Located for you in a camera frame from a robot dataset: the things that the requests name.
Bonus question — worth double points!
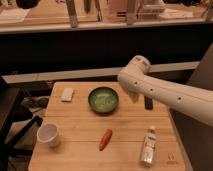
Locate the green ceramic bowl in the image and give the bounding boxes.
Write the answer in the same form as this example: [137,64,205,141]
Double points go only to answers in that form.
[88,86,119,114]

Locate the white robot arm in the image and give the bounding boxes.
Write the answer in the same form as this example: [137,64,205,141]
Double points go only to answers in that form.
[117,55,213,127]

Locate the black remote control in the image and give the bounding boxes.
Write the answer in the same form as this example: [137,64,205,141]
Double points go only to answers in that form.
[144,97,153,110]

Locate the orange carrot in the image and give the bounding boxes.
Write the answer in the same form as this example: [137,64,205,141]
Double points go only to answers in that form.
[99,129,112,151]

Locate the clear plastic bottle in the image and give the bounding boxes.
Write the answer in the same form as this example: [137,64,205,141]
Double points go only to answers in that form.
[140,126,157,167]

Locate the white rectangular sponge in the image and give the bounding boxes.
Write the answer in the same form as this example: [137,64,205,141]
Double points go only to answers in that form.
[61,88,74,102]

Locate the white paper cup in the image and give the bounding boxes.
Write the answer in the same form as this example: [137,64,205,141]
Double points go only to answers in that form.
[37,123,60,148]

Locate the white long shelf rail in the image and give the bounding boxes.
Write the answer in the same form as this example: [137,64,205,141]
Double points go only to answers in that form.
[3,61,199,84]

